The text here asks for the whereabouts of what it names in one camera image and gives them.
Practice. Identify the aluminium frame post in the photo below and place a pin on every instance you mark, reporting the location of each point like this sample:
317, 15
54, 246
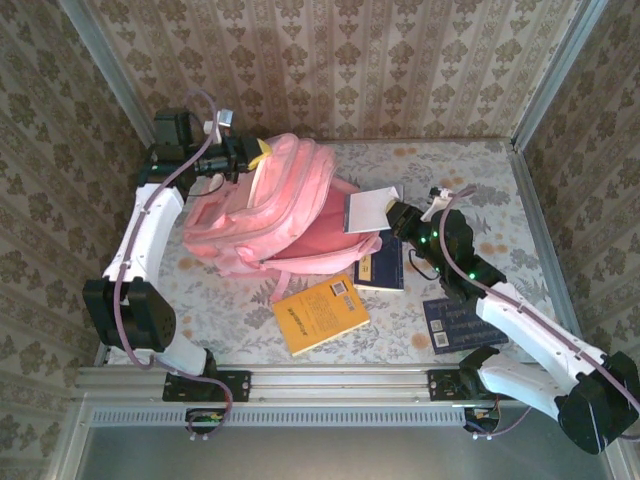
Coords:
112, 75
552, 75

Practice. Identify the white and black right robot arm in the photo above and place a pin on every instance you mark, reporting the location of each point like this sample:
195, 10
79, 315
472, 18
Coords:
530, 325

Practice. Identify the pink student backpack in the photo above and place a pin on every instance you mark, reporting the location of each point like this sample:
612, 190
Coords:
280, 200

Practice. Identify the yellow book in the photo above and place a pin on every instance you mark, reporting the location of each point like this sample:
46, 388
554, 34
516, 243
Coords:
310, 320

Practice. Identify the long aluminium frame rail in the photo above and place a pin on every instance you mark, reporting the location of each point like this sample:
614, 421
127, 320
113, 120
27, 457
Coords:
340, 382

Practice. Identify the white notebook with blue spine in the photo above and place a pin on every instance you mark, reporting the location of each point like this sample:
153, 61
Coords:
367, 210

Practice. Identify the dark blue booklet with QR codes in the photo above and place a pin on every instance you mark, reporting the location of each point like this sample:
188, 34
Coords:
450, 330

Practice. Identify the dark blue book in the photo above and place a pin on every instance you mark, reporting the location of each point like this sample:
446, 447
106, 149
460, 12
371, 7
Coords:
385, 260

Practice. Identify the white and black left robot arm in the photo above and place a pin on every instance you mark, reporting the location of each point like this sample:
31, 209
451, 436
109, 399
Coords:
150, 225

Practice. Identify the floral patterned table cover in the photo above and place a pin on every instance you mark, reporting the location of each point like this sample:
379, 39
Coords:
450, 160

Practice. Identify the grey metal panel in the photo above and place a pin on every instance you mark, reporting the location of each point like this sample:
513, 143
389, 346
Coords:
325, 455

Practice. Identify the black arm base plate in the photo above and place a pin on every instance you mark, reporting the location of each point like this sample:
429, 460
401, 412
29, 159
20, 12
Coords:
440, 385
235, 386

